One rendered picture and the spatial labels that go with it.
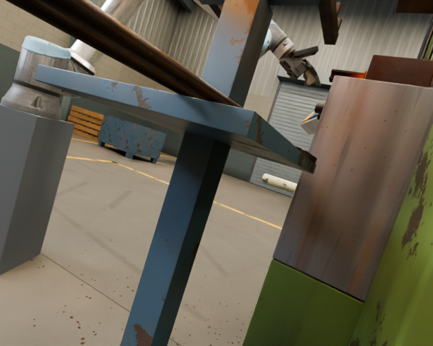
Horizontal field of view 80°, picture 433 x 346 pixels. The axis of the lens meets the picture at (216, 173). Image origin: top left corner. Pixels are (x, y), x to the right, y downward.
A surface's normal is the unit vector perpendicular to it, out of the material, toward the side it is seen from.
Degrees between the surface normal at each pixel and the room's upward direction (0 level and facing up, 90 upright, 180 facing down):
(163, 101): 90
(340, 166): 90
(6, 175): 90
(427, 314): 90
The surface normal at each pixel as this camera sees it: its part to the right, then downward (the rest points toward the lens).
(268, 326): -0.44, -0.07
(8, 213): -0.04, 0.07
